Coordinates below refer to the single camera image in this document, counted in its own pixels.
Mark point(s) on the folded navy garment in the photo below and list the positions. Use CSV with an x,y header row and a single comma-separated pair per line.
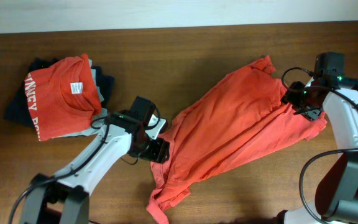
x,y
17,110

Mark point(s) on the folded grey garment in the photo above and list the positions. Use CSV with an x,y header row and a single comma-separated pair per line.
x,y
104,85

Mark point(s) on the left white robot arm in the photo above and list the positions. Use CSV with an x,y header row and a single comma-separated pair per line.
x,y
65,196

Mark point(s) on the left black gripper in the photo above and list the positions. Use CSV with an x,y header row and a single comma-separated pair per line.
x,y
158,152

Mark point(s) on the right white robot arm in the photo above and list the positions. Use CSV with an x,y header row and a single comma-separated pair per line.
x,y
336,197

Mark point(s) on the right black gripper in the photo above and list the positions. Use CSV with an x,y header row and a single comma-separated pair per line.
x,y
290,96

